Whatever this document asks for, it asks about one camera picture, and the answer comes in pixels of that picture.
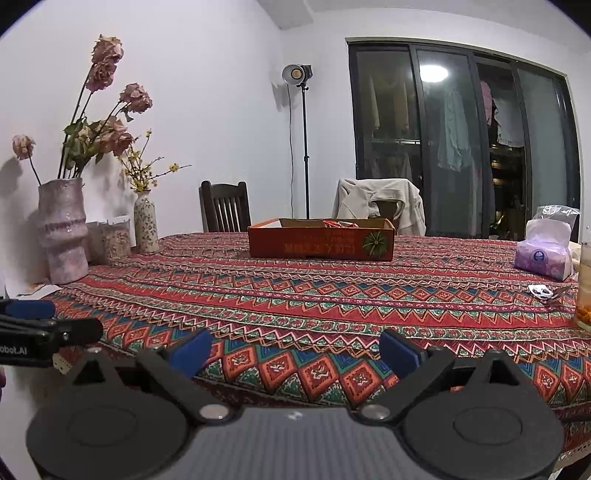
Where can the pink ceramic vase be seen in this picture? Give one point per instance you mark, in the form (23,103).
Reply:
(62,230)

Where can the hanging pale blue garment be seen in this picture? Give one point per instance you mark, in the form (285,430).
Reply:
(455,129)

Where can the clear plastic bag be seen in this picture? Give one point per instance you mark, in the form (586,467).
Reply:
(556,212)

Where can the beige jacket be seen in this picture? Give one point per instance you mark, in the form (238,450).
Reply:
(355,196)

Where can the small floral ceramic vase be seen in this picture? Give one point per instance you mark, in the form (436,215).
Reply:
(146,226)

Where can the red cardboard box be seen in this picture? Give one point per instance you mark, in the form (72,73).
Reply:
(318,242)

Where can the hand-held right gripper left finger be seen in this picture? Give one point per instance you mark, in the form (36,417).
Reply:
(194,350)

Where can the patterned red tablecloth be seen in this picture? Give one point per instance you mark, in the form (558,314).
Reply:
(323,295)

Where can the glass jar of grains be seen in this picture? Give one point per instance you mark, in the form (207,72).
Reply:
(115,244)

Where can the yellow flower sprigs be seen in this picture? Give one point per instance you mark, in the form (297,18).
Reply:
(138,182)

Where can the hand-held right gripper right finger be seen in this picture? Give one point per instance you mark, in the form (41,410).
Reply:
(399,353)

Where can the dried pink roses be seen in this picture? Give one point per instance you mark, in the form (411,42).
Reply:
(106,48)

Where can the wooden chair under jacket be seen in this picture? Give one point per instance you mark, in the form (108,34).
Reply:
(388,210)

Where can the black framed sliding glass door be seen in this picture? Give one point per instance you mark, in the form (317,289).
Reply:
(540,138)

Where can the white paper sheet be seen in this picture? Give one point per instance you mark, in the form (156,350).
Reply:
(32,288)

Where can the hanging white garment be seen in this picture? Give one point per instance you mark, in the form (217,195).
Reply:
(510,120)

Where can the glass cup of tea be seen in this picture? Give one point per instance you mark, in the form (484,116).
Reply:
(584,286)

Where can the dark wooden chair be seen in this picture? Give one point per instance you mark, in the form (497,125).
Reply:
(226,207)

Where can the purple tissue pack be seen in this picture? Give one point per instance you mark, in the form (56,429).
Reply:
(542,254)

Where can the studio light on stand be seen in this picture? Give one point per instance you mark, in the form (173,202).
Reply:
(295,74)

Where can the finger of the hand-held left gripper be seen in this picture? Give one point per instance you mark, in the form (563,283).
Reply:
(27,309)
(76,330)

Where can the small silver wrapper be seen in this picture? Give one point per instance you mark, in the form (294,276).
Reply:
(539,290)

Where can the red snack packet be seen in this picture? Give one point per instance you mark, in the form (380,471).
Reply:
(339,225)

